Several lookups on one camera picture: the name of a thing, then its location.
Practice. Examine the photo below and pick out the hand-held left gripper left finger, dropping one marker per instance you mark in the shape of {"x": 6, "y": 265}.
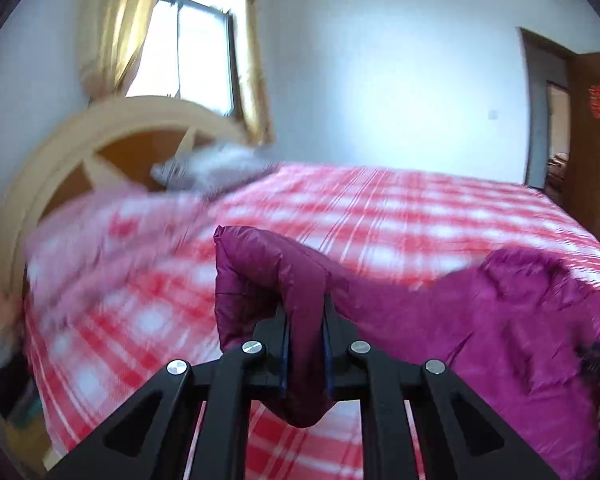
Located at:
{"x": 283, "y": 355}

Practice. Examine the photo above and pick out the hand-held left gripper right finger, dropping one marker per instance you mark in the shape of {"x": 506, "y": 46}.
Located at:
{"x": 328, "y": 350}

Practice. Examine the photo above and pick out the magenta quilted down jacket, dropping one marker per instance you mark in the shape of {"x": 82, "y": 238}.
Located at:
{"x": 480, "y": 320}

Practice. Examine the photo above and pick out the red plaid bed sheet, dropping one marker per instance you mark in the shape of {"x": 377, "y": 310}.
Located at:
{"x": 355, "y": 210}

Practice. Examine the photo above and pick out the brown wooden door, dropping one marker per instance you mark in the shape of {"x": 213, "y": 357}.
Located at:
{"x": 590, "y": 170}

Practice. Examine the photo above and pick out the grey striped pillow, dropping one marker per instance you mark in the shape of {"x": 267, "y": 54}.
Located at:
{"x": 215, "y": 162}

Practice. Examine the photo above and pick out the pink checked pillow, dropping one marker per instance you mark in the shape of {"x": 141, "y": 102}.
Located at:
{"x": 105, "y": 230}

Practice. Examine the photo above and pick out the red paper door decoration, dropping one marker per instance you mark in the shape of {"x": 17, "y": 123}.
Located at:
{"x": 599, "y": 103}

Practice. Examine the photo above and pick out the wooden arched headboard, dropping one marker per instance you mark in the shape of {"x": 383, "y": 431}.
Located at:
{"x": 130, "y": 150}

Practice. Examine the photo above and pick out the yellow curtain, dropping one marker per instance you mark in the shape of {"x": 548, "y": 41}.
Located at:
{"x": 115, "y": 25}
{"x": 252, "y": 70}

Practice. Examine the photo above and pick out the window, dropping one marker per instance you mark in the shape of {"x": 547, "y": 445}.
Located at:
{"x": 200, "y": 50}

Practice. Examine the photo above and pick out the brown door frame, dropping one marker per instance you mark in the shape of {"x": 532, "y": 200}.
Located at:
{"x": 532, "y": 110}

